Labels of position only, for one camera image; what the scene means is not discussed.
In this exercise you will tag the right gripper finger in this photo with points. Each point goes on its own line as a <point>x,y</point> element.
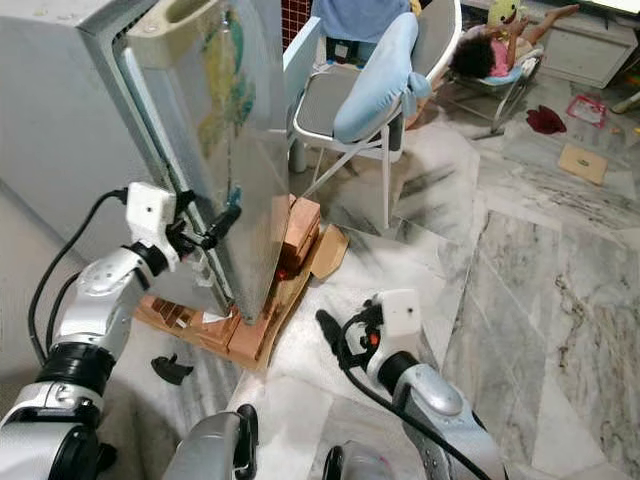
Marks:
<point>336,340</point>

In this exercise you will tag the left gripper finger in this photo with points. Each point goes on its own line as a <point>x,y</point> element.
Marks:
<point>224,224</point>

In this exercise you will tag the white fridge door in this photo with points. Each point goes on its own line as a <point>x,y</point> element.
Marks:
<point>220,110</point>

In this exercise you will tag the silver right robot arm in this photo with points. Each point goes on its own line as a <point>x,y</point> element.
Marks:
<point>435,395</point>

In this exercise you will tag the white fridge body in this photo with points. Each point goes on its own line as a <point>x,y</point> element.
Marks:
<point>60,110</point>

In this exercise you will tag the red brick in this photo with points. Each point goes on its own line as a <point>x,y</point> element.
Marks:
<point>250,340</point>
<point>298,228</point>

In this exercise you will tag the brown cardboard sheet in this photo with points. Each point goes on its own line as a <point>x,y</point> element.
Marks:
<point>330,253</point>

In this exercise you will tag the silver right robot leg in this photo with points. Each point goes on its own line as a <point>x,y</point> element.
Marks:
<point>360,465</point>

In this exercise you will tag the silver robot leg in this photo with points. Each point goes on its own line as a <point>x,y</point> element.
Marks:
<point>210,445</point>
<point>360,465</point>

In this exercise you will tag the small black plastic piece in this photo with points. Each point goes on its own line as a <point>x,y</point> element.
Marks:
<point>172,370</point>

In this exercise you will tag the white plastic chair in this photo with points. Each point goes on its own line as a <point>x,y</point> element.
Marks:
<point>325,100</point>

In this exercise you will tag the silver left robot leg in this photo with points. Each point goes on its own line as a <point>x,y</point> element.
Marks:
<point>210,445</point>

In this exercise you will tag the light blue cushion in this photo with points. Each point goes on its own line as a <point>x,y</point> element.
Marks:
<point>380,90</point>

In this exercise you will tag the small printed cardboard piece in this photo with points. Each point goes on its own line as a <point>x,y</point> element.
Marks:
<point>583,164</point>

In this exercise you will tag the dark red cloth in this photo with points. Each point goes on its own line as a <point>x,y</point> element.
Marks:
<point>546,121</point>

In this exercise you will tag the grey baby bouncer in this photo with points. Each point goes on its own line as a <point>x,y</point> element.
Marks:
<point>510,85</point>

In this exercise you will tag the child in pink shirt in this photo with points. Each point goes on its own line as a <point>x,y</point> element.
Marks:
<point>500,55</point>

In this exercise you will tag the pink flat packet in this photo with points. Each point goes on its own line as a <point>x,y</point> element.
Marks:
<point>586,109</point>

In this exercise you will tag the yellow green plush toy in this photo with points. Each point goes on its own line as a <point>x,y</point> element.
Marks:
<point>506,12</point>

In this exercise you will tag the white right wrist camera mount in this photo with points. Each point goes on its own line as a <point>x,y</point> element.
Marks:
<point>398,316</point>

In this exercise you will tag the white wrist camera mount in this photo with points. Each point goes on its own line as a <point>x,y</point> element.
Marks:
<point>150,215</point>
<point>398,316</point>

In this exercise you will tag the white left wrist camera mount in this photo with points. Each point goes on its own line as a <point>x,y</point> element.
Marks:
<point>150,215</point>

